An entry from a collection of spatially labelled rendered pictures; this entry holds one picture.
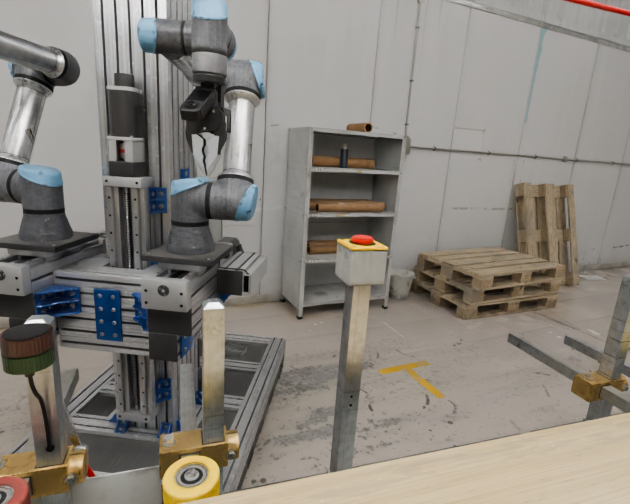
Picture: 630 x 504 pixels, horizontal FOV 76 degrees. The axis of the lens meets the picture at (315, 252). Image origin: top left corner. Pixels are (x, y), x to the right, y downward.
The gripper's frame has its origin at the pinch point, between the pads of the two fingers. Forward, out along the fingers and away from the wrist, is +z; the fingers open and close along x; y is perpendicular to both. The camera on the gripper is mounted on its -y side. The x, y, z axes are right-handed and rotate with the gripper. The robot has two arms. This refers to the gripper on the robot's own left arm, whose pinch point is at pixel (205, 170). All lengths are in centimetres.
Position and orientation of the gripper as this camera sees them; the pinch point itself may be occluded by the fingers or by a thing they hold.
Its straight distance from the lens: 96.8
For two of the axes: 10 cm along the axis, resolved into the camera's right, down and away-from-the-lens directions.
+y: 1.0, -2.3, 9.7
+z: -0.7, 9.7, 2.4
